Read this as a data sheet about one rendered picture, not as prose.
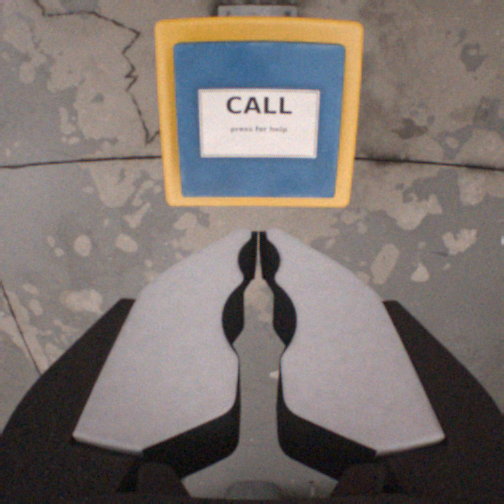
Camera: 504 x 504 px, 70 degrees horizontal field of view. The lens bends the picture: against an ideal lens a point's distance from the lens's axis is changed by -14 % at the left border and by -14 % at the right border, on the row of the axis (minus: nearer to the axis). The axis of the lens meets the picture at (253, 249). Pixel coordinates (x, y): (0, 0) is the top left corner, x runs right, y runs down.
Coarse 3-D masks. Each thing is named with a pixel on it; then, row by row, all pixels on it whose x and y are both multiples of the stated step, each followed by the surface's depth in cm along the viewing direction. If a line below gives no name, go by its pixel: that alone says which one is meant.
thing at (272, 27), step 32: (160, 32) 22; (192, 32) 22; (224, 32) 22; (256, 32) 22; (288, 32) 22; (320, 32) 22; (352, 32) 22; (160, 64) 23; (352, 64) 23; (160, 96) 25; (352, 96) 24; (160, 128) 26; (352, 128) 26; (352, 160) 27
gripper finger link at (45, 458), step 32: (64, 352) 8; (96, 352) 8; (64, 384) 7; (32, 416) 6; (64, 416) 6; (0, 448) 5; (32, 448) 6; (64, 448) 6; (96, 448) 6; (0, 480) 5; (32, 480) 5; (64, 480) 5; (96, 480) 5; (128, 480) 6
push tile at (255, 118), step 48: (192, 48) 21; (240, 48) 21; (288, 48) 21; (336, 48) 21; (192, 96) 23; (240, 96) 23; (288, 96) 23; (336, 96) 23; (192, 144) 25; (240, 144) 25; (288, 144) 24; (336, 144) 24; (192, 192) 26; (240, 192) 26; (288, 192) 26
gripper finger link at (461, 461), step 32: (416, 320) 9; (416, 352) 8; (448, 352) 8; (448, 384) 7; (480, 384) 7; (448, 416) 6; (480, 416) 6; (448, 448) 6; (480, 448) 6; (384, 480) 6; (416, 480) 5; (448, 480) 5; (480, 480) 5
